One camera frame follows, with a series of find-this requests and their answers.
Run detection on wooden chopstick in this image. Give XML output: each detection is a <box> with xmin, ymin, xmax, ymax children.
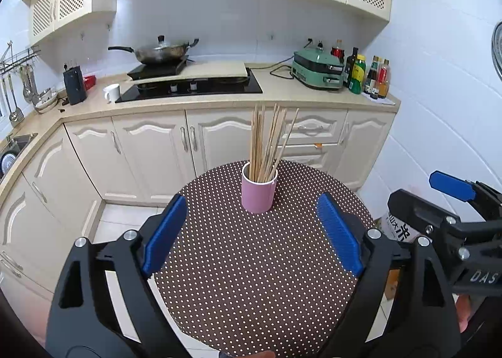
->
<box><xmin>269</xmin><ymin>108</ymin><xmax>300</xmax><ymax>179</ymax></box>
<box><xmin>254</xmin><ymin>109</ymin><xmax>263</xmax><ymax>182</ymax></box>
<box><xmin>258</xmin><ymin>104</ymin><xmax>279</xmax><ymax>182</ymax></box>
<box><xmin>252</xmin><ymin>123</ymin><xmax>258</xmax><ymax>182</ymax></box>
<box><xmin>275</xmin><ymin>113</ymin><xmax>293</xmax><ymax>157</ymax></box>
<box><xmin>265</xmin><ymin>108</ymin><xmax>288</xmax><ymax>182</ymax></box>
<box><xmin>256</xmin><ymin>105</ymin><xmax>265</xmax><ymax>182</ymax></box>
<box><xmin>266</xmin><ymin>106</ymin><xmax>281</xmax><ymax>177</ymax></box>
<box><xmin>259</xmin><ymin>104</ymin><xmax>276</xmax><ymax>182</ymax></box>
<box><xmin>248</xmin><ymin>106</ymin><xmax>259</xmax><ymax>180</ymax></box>

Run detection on orange sauce bottle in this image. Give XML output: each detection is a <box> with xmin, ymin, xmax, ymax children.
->
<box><xmin>377</xmin><ymin>59</ymin><xmax>391</xmax><ymax>99</ymax></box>

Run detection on cream lower kitchen cabinets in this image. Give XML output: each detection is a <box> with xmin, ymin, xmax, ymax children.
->
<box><xmin>0</xmin><ymin>63</ymin><xmax>402</xmax><ymax>304</ymax></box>

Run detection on green electric grill appliance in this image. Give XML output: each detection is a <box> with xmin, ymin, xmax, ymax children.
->
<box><xmin>290</xmin><ymin>47</ymin><xmax>344</xmax><ymax>91</ymax></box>

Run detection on green yellow oil bottle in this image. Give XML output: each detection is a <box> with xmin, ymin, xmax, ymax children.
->
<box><xmin>349</xmin><ymin>53</ymin><xmax>366</xmax><ymax>94</ymax></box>

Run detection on black knife block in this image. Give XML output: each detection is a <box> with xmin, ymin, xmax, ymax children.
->
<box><xmin>63</xmin><ymin>65</ymin><xmax>87</xmax><ymax>106</ymax></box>

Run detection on brown polka dot tablecloth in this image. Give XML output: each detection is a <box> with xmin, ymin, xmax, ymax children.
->
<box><xmin>155</xmin><ymin>161</ymin><xmax>374</xmax><ymax>357</ymax></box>

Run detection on wooden cutting board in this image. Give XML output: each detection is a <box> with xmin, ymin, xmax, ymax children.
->
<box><xmin>131</xmin><ymin>60</ymin><xmax>248</xmax><ymax>83</ymax></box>

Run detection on dark sauce bottle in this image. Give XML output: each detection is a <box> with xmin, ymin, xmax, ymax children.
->
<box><xmin>343</xmin><ymin>47</ymin><xmax>358</xmax><ymax>88</ymax></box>

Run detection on white rice bag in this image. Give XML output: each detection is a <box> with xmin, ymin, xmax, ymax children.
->
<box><xmin>380</xmin><ymin>212</ymin><xmax>420</xmax><ymax>243</ymax></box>

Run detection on red container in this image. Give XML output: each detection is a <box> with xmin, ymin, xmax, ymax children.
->
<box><xmin>83</xmin><ymin>75</ymin><xmax>96</xmax><ymax>91</ymax></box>

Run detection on black gas stove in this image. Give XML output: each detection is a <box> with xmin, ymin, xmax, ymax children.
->
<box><xmin>117</xmin><ymin>57</ymin><xmax>262</xmax><ymax>103</ymax></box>

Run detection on white mug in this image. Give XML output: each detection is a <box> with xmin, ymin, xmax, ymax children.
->
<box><xmin>103</xmin><ymin>83</ymin><xmax>120</xmax><ymax>104</ymax></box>

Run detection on cardboard box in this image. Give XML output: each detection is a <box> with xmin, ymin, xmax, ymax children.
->
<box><xmin>384</xmin><ymin>269</ymin><xmax>400</xmax><ymax>300</ymax></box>

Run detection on wok with glass lid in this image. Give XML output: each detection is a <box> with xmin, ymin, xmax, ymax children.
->
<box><xmin>107</xmin><ymin>35</ymin><xmax>199</xmax><ymax>65</ymax></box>

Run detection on wall utensil rack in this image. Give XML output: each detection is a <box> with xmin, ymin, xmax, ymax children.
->
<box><xmin>1</xmin><ymin>41</ymin><xmax>41</xmax><ymax>127</ymax></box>

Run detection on black power cable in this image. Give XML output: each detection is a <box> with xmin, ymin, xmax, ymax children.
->
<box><xmin>246</xmin><ymin>54</ymin><xmax>307</xmax><ymax>80</ymax></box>

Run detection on pink utensil holder cup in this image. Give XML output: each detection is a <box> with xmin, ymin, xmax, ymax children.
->
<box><xmin>241</xmin><ymin>161</ymin><xmax>278</xmax><ymax>214</ymax></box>

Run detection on dark red liquid bottle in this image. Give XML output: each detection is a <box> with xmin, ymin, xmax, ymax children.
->
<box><xmin>331</xmin><ymin>39</ymin><xmax>345</xmax><ymax>65</ymax></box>

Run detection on kitchen sink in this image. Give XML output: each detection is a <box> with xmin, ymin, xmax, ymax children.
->
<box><xmin>0</xmin><ymin>133</ymin><xmax>38</xmax><ymax>179</ymax></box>

